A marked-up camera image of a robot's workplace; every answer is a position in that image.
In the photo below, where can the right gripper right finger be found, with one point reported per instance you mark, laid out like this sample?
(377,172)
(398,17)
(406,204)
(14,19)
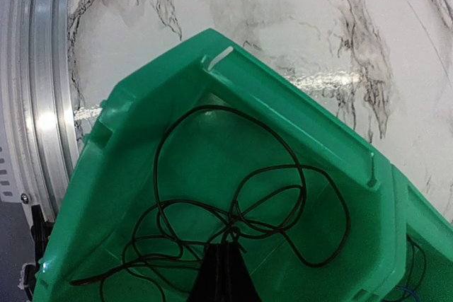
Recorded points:
(238,285)

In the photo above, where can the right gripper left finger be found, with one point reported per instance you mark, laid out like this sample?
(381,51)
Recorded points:
(208,283)

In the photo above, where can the green three-compartment bin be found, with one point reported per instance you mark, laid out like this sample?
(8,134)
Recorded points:
(207,145)

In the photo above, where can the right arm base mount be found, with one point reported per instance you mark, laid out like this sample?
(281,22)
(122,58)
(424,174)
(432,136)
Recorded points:
(40,232)

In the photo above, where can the front aluminium rail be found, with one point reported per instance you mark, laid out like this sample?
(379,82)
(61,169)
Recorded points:
(38,140)

